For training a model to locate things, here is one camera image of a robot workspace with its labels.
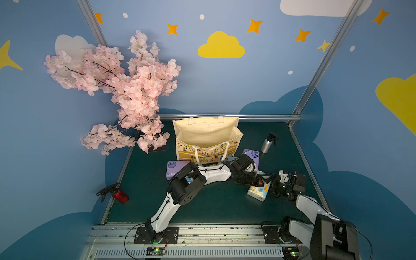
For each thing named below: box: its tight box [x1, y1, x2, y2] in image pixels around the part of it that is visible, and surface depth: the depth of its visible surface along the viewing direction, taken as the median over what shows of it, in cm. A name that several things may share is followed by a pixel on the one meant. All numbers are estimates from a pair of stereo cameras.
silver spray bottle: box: [261, 132, 279, 154], surface depth 100 cm
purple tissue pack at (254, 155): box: [242, 148, 260, 171], surface depth 100 cm
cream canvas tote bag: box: [172, 115, 244, 167], surface depth 88 cm
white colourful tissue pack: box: [247, 179, 272, 203], surface depth 86 cm
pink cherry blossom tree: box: [43, 30, 182, 156], surface depth 69 cm
